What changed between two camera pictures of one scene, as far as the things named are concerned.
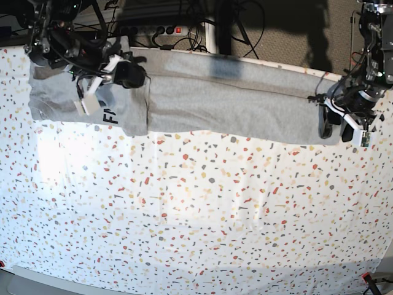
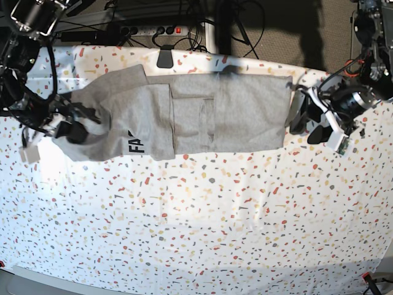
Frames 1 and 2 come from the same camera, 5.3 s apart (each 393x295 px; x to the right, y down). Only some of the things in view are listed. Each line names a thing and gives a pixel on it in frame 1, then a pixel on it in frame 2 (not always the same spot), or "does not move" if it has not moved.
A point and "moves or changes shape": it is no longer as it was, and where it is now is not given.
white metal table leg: (210, 39) does not move
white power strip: (154, 31) does not move
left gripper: (96, 62) → (34, 113)
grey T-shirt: (199, 93) moves or changes shape
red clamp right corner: (366, 277) does not move
